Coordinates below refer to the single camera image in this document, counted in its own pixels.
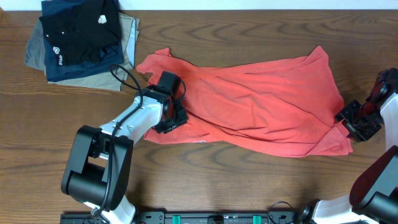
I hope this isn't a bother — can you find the red t-shirt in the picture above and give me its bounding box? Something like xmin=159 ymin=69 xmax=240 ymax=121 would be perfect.
xmin=136 ymin=47 xmax=353 ymax=157

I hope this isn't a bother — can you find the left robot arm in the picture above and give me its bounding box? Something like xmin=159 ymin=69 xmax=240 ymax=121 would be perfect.
xmin=60 ymin=72 xmax=188 ymax=223

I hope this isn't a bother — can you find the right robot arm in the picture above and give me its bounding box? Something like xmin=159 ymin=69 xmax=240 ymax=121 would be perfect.
xmin=296 ymin=68 xmax=397 ymax=224

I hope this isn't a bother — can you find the khaki folded garment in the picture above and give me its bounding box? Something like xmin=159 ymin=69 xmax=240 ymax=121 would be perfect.
xmin=49 ymin=13 xmax=140 ymax=91

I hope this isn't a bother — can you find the black folded polo shirt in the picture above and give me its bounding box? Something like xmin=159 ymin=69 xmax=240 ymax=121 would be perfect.
xmin=39 ymin=0 xmax=121 ymax=66

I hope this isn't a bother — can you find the grey folded garment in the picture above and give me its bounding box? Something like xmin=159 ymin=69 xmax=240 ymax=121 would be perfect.
xmin=25 ymin=20 xmax=45 ymax=72

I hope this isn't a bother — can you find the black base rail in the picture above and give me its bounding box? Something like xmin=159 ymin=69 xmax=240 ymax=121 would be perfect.
xmin=60 ymin=210 xmax=312 ymax=224

